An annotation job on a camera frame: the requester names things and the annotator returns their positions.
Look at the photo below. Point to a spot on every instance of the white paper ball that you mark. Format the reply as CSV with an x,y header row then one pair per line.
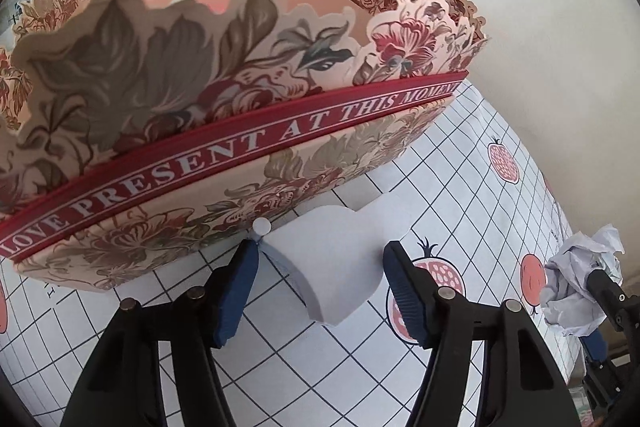
x,y
566,304

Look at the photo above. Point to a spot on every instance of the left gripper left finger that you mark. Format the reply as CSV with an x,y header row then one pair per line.
x,y
120,383

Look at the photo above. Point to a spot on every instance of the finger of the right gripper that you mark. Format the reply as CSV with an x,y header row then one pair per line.
x,y
602,382
609,296

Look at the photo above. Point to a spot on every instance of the floral paper gift box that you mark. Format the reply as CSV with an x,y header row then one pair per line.
x,y
134,132

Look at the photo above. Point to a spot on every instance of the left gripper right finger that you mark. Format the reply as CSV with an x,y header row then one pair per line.
x,y
521,383

